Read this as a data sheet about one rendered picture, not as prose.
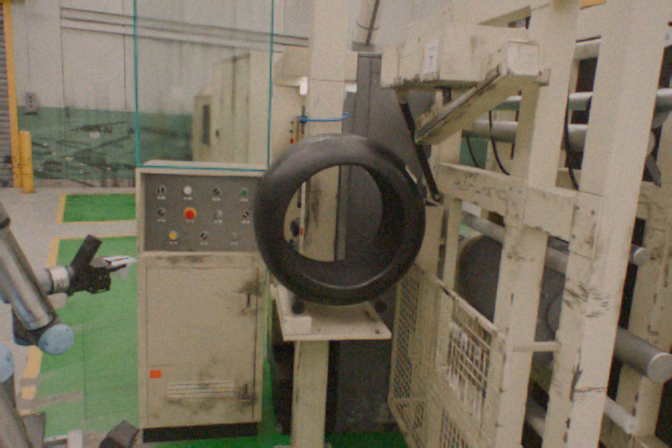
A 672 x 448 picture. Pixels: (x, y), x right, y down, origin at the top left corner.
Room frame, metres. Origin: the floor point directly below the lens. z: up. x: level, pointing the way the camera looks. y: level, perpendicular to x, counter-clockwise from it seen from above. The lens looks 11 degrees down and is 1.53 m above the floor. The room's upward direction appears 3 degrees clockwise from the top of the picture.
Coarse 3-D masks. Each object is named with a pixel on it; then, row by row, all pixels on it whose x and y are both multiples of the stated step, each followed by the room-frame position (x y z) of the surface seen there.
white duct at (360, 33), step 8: (368, 0) 2.50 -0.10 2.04; (384, 0) 2.51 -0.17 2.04; (360, 8) 2.55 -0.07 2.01; (368, 8) 2.52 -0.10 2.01; (384, 8) 2.55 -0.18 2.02; (360, 16) 2.57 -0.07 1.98; (368, 16) 2.54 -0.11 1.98; (376, 16) 2.54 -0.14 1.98; (360, 24) 2.58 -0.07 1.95; (368, 24) 2.56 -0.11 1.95; (376, 24) 2.57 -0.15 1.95; (360, 32) 2.60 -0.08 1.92; (376, 32) 2.61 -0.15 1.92; (360, 40) 2.62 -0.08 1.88; (376, 40) 2.65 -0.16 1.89
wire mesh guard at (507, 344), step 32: (416, 288) 1.91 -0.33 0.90; (448, 288) 1.64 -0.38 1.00; (416, 320) 1.88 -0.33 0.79; (480, 320) 1.39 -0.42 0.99; (416, 352) 1.85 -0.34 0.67; (480, 352) 1.38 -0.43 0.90; (416, 384) 1.82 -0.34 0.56; (480, 384) 1.36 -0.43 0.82; (416, 416) 1.79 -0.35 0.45; (448, 416) 1.54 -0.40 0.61
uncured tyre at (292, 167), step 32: (288, 160) 1.65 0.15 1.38; (320, 160) 1.64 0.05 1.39; (352, 160) 1.65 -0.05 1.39; (384, 160) 1.68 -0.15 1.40; (256, 192) 1.79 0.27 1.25; (288, 192) 1.62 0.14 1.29; (384, 192) 1.96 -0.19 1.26; (416, 192) 1.71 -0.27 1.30; (256, 224) 1.65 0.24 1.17; (384, 224) 1.96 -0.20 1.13; (416, 224) 1.70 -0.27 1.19; (288, 256) 1.62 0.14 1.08; (352, 256) 1.95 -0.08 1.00; (384, 256) 1.93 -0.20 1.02; (416, 256) 1.73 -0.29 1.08; (288, 288) 1.66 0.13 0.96; (320, 288) 1.64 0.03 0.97; (352, 288) 1.66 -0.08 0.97; (384, 288) 1.69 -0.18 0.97
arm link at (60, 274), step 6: (54, 270) 1.37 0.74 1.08; (60, 270) 1.38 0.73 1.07; (66, 270) 1.39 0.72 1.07; (54, 276) 1.35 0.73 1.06; (60, 276) 1.36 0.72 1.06; (66, 276) 1.38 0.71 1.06; (54, 282) 1.35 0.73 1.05; (60, 282) 1.36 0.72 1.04; (66, 282) 1.37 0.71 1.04; (54, 288) 1.35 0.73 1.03; (60, 288) 1.36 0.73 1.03; (66, 288) 1.38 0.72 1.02
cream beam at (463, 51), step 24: (456, 24) 1.47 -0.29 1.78; (384, 48) 2.04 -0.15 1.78; (408, 48) 1.74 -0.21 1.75; (456, 48) 1.47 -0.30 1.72; (480, 48) 1.48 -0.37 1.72; (384, 72) 2.00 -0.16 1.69; (408, 72) 1.72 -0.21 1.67; (432, 72) 1.51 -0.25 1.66; (456, 72) 1.47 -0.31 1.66; (480, 72) 1.48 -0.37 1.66
